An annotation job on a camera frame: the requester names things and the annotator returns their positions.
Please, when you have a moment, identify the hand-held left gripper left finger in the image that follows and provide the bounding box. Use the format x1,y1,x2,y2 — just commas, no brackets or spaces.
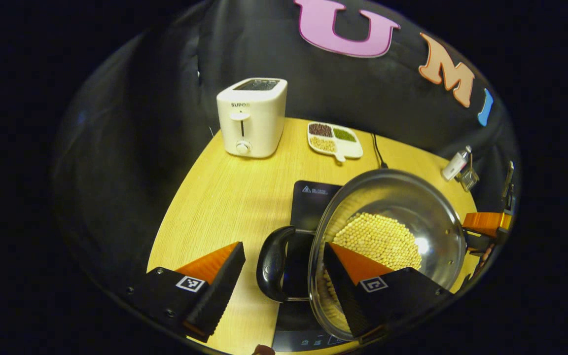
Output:
126,242,247,343

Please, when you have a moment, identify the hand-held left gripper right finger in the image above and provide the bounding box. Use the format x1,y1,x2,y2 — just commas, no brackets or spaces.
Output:
322,242,455,345

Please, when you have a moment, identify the steel pot with black handles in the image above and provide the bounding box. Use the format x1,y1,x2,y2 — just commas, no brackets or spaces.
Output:
256,169,494,342

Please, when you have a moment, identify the black induction cooktop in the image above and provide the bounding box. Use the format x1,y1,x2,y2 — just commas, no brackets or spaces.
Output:
271,180,363,353

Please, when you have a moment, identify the small clear glass cup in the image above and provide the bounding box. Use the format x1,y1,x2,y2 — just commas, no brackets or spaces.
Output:
459,168,480,192

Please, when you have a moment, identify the white bottle with red label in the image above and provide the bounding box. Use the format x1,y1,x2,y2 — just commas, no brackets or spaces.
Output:
441,145,473,181

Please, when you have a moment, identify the pile of yellow soybeans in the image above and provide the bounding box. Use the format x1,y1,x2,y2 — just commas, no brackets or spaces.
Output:
322,212,423,316

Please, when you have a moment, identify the white divided bean dish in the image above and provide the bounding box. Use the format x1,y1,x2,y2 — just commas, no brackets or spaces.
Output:
307,122,363,163

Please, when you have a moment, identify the white toaster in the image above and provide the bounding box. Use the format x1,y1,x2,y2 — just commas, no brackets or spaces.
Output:
216,77,288,159

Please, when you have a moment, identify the black power cable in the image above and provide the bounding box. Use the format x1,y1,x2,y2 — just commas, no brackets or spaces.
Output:
371,133,389,169

